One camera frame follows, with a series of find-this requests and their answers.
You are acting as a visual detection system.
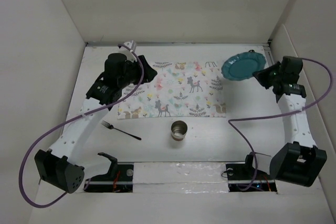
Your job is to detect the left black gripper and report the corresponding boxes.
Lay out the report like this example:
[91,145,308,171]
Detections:
[118,56,156,89]

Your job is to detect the teal scalloped plate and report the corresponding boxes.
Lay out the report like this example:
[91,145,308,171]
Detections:
[221,51,266,81]

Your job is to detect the floral animal print cloth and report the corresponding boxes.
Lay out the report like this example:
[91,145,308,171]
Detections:
[117,61,226,120]

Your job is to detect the stainless steel cup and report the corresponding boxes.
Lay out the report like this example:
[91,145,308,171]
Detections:
[171,120,188,141]

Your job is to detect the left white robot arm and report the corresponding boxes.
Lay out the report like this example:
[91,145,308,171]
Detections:
[34,40,157,194]

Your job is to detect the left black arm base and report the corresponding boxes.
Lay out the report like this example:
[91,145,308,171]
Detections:
[83,152,134,193]

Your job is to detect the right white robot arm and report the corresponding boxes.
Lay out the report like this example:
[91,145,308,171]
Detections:
[243,56,327,187]

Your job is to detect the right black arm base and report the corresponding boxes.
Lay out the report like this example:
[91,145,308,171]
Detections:
[221,153,277,193]

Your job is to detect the black metal fork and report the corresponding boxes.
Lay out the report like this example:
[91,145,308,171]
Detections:
[101,121,142,141]

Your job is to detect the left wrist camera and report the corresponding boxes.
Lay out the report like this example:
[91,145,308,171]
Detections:
[104,53,127,79]

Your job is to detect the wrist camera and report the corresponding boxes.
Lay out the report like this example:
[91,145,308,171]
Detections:
[104,53,127,79]
[279,56,303,76]

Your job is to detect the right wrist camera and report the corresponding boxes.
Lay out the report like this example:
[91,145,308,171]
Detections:
[279,56,303,76]

